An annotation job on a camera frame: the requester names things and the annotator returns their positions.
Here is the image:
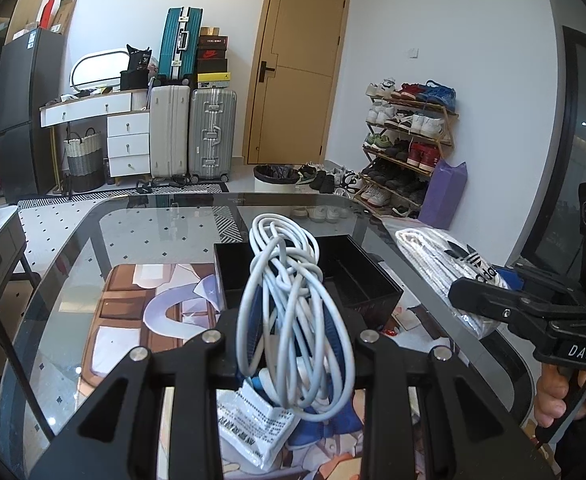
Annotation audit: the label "white desk with drawers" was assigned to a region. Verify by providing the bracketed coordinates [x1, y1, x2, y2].
[40, 90, 151, 181]

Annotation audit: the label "white cable bundle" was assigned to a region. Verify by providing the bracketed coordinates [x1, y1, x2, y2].
[236, 212, 356, 423]

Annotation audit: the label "printed cartoon desk mat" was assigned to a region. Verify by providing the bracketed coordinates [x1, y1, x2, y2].
[80, 260, 469, 480]

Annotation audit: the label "wooden door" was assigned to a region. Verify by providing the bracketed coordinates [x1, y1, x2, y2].
[243, 0, 350, 166]

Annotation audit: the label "white suitcase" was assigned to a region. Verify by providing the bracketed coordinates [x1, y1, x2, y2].
[150, 85, 191, 181]

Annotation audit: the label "wooden shoe rack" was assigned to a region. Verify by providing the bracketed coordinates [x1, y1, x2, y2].
[360, 80, 459, 216]

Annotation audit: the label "oval white-framed mirror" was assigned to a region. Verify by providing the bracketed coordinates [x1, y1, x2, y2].
[69, 48, 130, 93]

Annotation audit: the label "person's right hand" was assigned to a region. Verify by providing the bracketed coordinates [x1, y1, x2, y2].
[533, 360, 574, 428]

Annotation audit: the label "wooden wardrobe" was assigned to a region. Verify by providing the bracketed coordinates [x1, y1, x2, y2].
[5, 0, 52, 43]

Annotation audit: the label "black bag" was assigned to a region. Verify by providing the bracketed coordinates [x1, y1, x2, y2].
[120, 44, 153, 92]

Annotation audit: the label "silver suitcase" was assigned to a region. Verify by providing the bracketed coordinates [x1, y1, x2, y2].
[189, 87, 237, 183]

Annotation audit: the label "flat cardboard box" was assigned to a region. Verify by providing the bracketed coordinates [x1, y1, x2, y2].
[50, 0, 76, 36]

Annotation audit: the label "woven laundry basket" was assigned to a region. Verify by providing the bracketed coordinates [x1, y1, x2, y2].
[63, 127, 104, 192]

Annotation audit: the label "dark grey refrigerator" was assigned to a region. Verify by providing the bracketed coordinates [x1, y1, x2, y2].
[0, 27, 66, 206]

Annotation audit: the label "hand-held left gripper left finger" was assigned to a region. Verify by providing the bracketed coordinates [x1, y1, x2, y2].
[28, 305, 271, 480]

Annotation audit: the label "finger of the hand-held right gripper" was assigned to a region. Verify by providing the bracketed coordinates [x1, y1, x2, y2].
[448, 275, 586, 333]
[493, 260, 582, 306]

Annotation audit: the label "white plastic packet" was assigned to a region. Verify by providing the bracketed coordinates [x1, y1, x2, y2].
[216, 377, 296, 471]

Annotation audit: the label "pile of loose shoes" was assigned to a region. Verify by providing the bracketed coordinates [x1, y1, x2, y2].
[295, 162, 364, 197]

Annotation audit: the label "rows of assorted shoes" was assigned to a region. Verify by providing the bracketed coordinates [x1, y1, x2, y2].
[363, 79, 456, 211]

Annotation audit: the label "trash bin with black bag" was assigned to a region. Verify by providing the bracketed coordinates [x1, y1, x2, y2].
[253, 164, 299, 193]

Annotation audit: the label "black and white striped rug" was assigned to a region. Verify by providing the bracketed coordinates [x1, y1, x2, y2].
[18, 182, 229, 207]

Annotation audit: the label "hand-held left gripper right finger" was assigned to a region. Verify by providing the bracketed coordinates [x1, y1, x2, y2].
[323, 290, 561, 480]

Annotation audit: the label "black cardboard box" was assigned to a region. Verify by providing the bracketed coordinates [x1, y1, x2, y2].
[213, 234, 404, 331]

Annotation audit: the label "yellow and black shoe box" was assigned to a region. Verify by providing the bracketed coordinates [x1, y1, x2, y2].
[198, 72, 231, 90]

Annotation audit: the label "teal suitcase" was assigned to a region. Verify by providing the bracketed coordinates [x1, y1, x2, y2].
[159, 7, 203, 86]

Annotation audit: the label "clear bag of white laces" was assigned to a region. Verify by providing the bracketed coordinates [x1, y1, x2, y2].
[382, 217, 511, 341]

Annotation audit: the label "purple paper bag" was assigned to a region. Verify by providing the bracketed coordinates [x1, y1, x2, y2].
[418, 159, 468, 230]

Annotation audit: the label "black cable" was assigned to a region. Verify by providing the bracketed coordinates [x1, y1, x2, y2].
[0, 267, 56, 443]

